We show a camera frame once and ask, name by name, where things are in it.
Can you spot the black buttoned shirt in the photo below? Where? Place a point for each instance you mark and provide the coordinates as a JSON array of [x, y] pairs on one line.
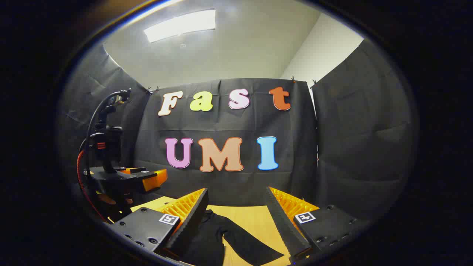
[[210, 236]]

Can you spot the black backdrop cloth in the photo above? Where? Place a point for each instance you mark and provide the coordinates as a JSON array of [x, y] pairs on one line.
[[240, 184]]

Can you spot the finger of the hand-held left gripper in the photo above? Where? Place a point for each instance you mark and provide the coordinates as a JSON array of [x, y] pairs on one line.
[[155, 181], [133, 170]]

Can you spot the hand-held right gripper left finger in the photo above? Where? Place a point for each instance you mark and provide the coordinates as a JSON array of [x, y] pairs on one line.
[[192, 218]]

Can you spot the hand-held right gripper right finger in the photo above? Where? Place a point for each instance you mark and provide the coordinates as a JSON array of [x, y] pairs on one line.
[[282, 221]]

